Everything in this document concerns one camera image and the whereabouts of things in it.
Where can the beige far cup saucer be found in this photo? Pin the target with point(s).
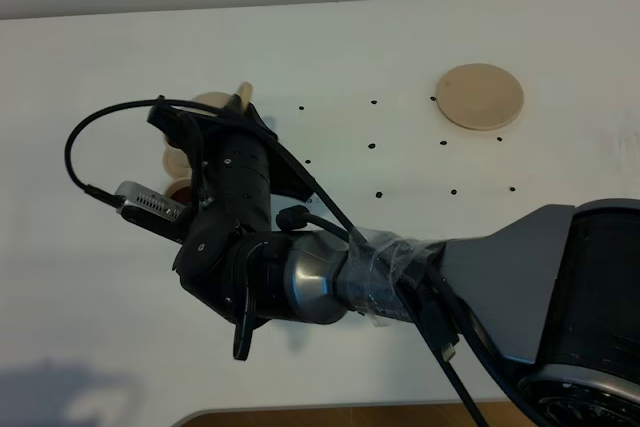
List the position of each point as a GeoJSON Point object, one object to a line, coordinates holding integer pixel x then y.
{"type": "Point", "coordinates": [176, 163]}

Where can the beige teacup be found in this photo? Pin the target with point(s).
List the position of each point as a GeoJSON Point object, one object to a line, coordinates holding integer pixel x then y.
{"type": "Point", "coordinates": [180, 191]}
{"type": "Point", "coordinates": [169, 142]}

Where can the beige near teacup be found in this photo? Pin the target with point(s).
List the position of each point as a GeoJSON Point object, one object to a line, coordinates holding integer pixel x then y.
{"type": "Point", "coordinates": [180, 191]}

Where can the beige round teapot saucer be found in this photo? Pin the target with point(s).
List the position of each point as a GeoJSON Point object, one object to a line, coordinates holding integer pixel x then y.
{"type": "Point", "coordinates": [479, 97]}

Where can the beige far teacup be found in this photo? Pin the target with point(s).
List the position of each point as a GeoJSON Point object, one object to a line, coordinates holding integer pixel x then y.
{"type": "Point", "coordinates": [169, 142]}

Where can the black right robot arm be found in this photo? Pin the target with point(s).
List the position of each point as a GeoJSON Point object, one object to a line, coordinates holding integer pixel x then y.
{"type": "Point", "coordinates": [549, 305]}

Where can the beige ceramic teapot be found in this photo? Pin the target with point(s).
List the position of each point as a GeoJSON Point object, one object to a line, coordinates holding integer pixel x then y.
{"type": "Point", "coordinates": [221, 99]}

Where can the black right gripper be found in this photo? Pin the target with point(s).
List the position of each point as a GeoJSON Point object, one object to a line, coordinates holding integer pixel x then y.
{"type": "Point", "coordinates": [234, 173]}

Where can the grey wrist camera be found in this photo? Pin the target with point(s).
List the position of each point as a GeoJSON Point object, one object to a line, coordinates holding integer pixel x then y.
{"type": "Point", "coordinates": [150, 210]}

